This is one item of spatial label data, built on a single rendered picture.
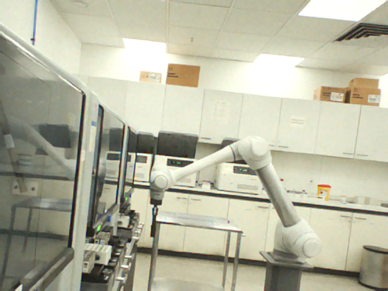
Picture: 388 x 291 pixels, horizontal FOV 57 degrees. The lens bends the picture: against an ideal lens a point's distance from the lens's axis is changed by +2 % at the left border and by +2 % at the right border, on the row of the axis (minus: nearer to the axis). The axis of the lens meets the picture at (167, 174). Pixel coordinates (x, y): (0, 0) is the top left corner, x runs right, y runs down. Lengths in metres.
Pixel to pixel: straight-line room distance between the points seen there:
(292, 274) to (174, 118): 2.92
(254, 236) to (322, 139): 1.58
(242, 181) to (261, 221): 0.56
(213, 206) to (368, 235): 1.97
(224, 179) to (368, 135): 2.01
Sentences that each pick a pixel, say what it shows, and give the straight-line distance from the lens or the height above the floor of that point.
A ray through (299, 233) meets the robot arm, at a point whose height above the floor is 0.92.
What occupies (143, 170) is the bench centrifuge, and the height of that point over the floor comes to 1.06.
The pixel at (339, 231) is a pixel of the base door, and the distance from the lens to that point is 5.00.
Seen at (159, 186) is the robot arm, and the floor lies 1.10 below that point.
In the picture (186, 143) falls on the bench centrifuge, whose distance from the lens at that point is 4.71.
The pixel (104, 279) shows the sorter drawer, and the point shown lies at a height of 0.82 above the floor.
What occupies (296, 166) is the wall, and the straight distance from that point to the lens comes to 5.37.
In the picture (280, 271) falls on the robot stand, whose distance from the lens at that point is 2.35.
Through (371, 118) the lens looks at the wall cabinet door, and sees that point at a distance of 5.42.
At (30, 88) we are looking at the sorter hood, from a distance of 0.62.
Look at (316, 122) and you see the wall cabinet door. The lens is 5.12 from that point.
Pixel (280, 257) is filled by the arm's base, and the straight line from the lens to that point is 2.35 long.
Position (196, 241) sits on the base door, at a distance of 4.55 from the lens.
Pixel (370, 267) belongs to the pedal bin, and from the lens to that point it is 4.88.
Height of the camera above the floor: 1.27
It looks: 3 degrees down
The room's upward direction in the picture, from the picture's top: 6 degrees clockwise
